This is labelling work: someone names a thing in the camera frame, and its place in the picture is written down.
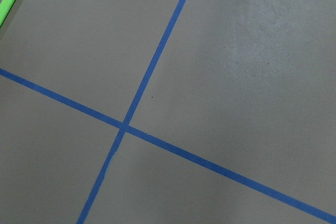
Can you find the green marker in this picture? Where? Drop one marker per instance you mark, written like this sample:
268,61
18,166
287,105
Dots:
6,6

